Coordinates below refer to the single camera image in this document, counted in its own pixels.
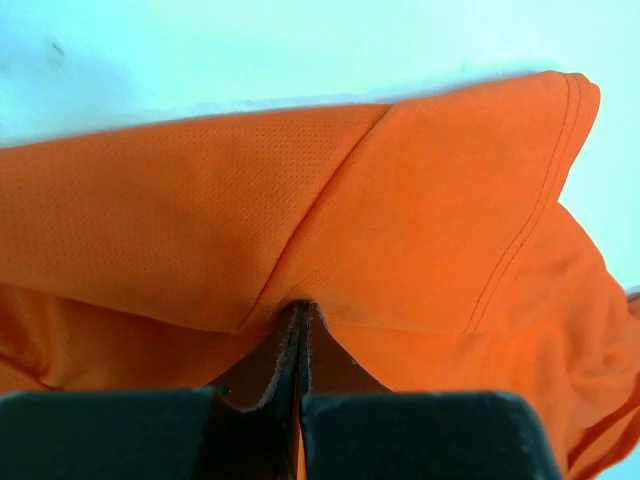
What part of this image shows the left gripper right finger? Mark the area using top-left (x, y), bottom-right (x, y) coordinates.
top-left (298, 301), bottom-right (401, 480)

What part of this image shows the orange t shirt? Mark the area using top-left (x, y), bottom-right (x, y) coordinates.
top-left (1, 72), bottom-right (639, 479)

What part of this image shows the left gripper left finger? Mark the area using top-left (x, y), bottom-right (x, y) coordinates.
top-left (209, 303), bottom-right (304, 479)

